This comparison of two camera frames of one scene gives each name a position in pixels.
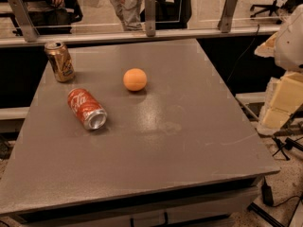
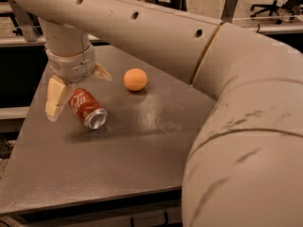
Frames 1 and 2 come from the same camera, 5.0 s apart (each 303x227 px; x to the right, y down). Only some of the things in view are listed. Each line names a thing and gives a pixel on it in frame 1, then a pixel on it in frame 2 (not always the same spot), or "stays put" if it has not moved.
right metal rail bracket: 225,18 stays put
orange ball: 134,79 stays put
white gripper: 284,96 to 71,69
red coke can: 86,110 stays put
